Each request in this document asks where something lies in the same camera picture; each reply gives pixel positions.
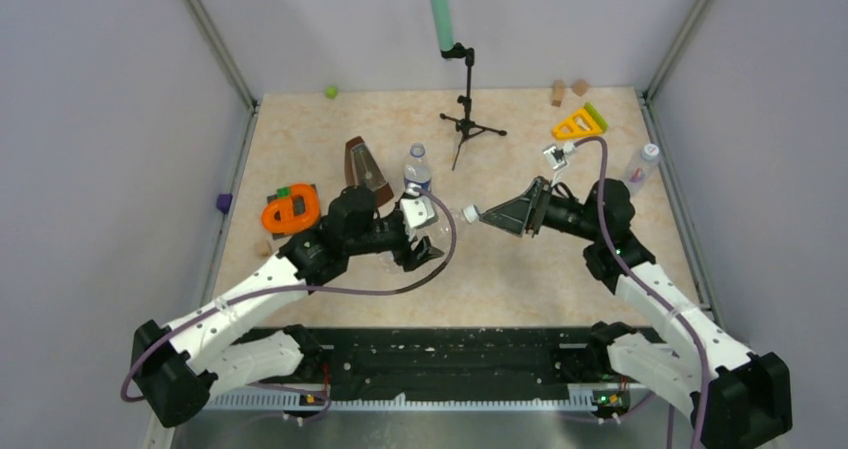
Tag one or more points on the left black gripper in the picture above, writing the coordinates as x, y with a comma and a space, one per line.
407, 257

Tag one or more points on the purple block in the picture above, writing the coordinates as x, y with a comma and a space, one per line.
223, 202

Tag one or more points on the brown wooden metronome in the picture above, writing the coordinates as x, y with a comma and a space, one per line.
361, 169

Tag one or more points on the small wooden cube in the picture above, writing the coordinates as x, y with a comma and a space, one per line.
263, 249

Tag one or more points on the green cylinder stick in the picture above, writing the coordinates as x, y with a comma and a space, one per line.
596, 117

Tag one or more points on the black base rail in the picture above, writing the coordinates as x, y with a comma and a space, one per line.
485, 364

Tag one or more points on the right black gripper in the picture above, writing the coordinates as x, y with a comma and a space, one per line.
525, 213

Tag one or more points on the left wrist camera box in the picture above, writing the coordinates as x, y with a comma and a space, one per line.
418, 212

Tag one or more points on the clear Pepsi plastic bottle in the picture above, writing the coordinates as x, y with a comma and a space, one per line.
416, 169

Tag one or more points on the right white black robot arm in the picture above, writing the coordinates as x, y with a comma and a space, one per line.
734, 397

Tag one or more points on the white slotted cable duct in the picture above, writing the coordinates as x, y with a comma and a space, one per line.
253, 399

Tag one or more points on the mint green microphone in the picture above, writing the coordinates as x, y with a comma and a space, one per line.
441, 13

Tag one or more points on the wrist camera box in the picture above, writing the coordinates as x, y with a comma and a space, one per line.
418, 212
557, 156

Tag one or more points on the black tripod stand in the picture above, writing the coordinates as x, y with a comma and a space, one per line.
465, 125

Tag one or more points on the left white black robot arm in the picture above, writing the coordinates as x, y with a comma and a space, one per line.
178, 367

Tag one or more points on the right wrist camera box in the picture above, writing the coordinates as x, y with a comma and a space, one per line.
557, 156

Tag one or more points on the yellow plastic toy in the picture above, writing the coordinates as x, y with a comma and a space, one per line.
578, 125

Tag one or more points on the clear bottle white cap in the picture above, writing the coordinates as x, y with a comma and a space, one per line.
439, 232

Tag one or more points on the white Pocari Sweat cap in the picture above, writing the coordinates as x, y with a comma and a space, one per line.
470, 214

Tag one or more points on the tall wooden block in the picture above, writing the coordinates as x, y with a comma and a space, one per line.
558, 91

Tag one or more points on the green ball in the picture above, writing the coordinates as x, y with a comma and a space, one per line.
331, 92

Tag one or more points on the clear bottle red label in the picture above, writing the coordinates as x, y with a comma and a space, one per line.
642, 165

